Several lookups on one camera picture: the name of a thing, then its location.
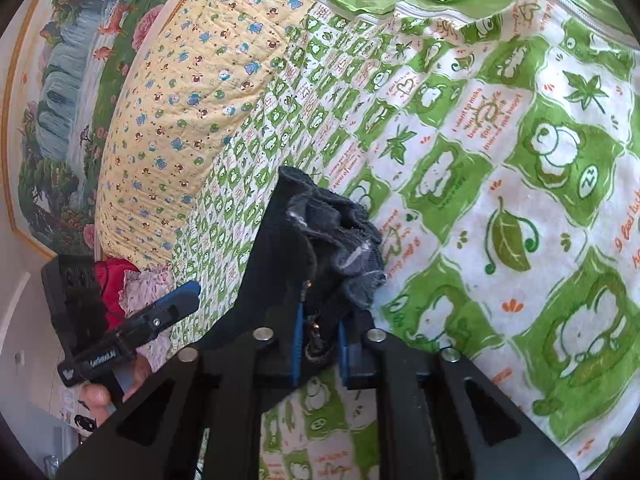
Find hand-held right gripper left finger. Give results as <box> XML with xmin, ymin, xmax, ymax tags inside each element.
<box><xmin>55</xmin><ymin>304</ymin><xmax>304</xmax><ymax>480</ymax></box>

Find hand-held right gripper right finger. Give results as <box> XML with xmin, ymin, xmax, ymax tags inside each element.
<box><xmin>336</xmin><ymin>319</ymin><xmax>582</xmax><ymax>480</ymax></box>

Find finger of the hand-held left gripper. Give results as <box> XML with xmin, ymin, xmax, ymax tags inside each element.
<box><xmin>106</xmin><ymin>281</ymin><xmax>202</xmax><ymax>350</ymax></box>

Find black pants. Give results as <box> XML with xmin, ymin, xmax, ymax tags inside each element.
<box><xmin>197</xmin><ymin>165</ymin><xmax>389</xmax><ymax>411</ymax></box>

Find person's left hand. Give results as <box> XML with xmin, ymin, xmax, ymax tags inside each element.
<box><xmin>81</xmin><ymin>357</ymin><xmax>153</xmax><ymax>423</ymax></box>

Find pink floral ruffled cloth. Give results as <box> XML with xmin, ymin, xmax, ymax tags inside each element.
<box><xmin>119</xmin><ymin>264</ymin><xmax>177</xmax><ymax>322</ymax></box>

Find red cloth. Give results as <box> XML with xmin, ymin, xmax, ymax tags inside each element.
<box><xmin>94</xmin><ymin>258</ymin><xmax>142</xmax><ymax>322</ymax></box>

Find green frog printed bedsheet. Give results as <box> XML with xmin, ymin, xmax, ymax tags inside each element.
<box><xmin>172</xmin><ymin>0</ymin><xmax>640</xmax><ymax>480</ymax></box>

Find yellow quilted printed blanket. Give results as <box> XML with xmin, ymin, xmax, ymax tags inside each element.
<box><xmin>95</xmin><ymin>0</ymin><xmax>372</xmax><ymax>267</ymax></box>

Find landscape wall painting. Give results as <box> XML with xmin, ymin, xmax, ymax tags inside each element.
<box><xmin>1</xmin><ymin>0</ymin><xmax>202</xmax><ymax>262</ymax></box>

